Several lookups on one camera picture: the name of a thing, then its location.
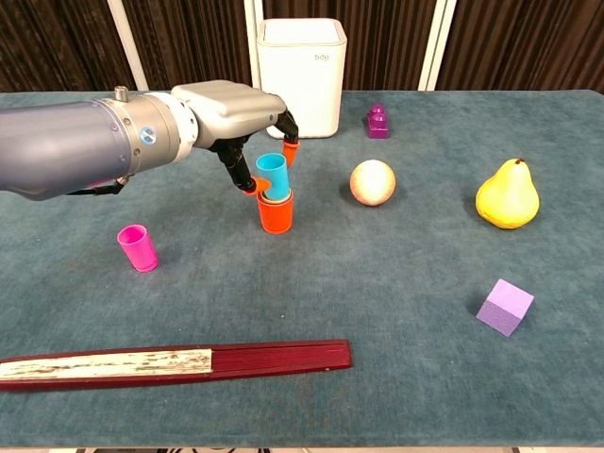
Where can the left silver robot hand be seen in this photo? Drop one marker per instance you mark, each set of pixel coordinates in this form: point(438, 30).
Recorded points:
point(231, 113)

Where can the cyan plastic cup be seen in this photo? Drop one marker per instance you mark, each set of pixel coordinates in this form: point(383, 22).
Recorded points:
point(278, 177)

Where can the yellow plastic cup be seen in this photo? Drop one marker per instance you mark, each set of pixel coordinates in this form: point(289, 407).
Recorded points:
point(283, 201)

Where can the pink plastic cup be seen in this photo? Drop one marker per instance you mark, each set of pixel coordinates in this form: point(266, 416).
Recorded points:
point(139, 252)

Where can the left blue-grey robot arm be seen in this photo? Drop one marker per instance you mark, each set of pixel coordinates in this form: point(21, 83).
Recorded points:
point(71, 146)

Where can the white plastic waste bin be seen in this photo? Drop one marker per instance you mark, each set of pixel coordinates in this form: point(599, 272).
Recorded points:
point(311, 71)

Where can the orange plastic cup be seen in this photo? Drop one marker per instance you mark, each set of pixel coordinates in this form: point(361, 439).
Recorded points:
point(275, 219)

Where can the purple toy brick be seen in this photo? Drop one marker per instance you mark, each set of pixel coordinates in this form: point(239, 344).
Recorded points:
point(378, 125)

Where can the cream peach ball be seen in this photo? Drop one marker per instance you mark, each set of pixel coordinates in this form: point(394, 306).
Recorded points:
point(373, 183)

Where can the teal table cloth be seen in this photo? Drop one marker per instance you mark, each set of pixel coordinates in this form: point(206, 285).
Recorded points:
point(330, 283)

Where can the folded dark red fan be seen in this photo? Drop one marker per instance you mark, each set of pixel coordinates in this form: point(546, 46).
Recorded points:
point(264, 361)

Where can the yellow toy pear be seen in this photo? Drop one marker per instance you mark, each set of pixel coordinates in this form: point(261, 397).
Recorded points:
point(507, 200)

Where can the lilac foam cube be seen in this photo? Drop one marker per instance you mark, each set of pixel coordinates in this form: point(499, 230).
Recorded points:
point(505, 307)

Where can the white partition post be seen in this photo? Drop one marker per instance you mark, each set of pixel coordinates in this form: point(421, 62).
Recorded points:
point(127, 45)
point(438, 45)
point(254, 28)

